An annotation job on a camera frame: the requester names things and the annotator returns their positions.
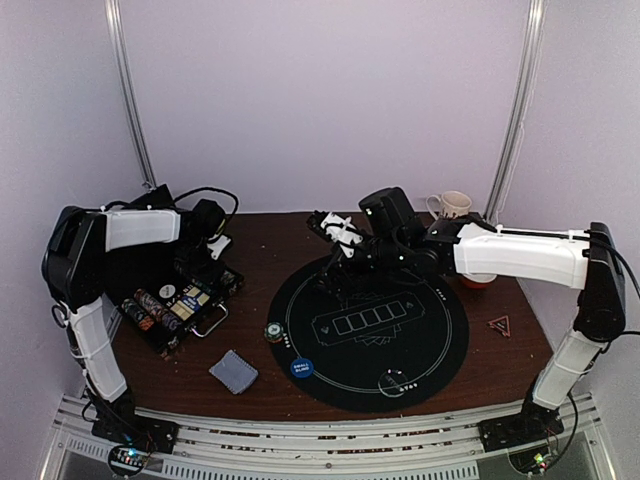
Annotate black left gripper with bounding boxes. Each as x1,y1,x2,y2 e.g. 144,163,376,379
178,239,227,289

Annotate stack of poker chips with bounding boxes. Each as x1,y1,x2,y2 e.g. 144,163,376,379
264,322,284,344

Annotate grey cloth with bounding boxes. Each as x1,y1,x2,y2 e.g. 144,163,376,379
209,350,258,395

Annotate blue small blind button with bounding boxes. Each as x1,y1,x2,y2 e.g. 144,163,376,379
290,357,315,379

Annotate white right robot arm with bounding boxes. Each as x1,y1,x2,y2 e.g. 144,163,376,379
307,212,626,442

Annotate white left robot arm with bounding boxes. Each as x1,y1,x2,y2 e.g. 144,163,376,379
42,200,242,444

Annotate texas holdem card deck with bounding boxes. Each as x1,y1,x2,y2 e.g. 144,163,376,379
170,288,210,321

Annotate white round dealer chip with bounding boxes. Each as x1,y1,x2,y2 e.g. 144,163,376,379
158,284,176,299

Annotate back row poker chips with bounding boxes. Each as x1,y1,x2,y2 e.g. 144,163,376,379
216,267,244,296

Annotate row poker chips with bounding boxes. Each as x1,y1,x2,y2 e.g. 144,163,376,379
121,289,182,332
216,267,244,296

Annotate white patterned mug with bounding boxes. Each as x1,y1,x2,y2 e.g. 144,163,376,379
425,191,473,220

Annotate black poker chip case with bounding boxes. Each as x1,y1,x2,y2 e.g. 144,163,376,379
74,183,246,359

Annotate front row poker chips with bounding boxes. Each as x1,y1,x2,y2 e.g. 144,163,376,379
121,289,182,332

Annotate orange white bowl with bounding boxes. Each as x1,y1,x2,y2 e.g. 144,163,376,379
460,274,497,290

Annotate round black poker mat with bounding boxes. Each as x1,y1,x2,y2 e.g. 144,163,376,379
265,257,470,413

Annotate red black triangular holder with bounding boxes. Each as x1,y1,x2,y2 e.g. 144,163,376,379
487,315,511,338

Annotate clear dealer button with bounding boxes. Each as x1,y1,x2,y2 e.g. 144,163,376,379
377,369,410,398

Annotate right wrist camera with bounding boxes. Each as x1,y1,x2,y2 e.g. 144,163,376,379
358,187,416,237

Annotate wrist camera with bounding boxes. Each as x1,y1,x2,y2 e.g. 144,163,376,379
192,199,227,239
358,187,416,237

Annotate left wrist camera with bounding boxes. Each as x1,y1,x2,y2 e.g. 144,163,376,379
192,199,227,239

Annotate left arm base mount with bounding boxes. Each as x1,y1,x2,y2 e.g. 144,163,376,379
91,416,179,478

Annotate right aluminium frame post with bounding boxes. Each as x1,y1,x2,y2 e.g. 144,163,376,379
484,0,547,224

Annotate aluminium frame post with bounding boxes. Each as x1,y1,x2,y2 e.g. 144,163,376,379
484,0,547,224
104,0,157,191

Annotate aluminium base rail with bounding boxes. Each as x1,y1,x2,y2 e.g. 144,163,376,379
36,394,622,479

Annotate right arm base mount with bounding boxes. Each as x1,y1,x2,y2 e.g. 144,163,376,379
478,413,564,476

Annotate left aluminium frame post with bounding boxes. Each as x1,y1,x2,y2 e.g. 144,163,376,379
104,0,157,191

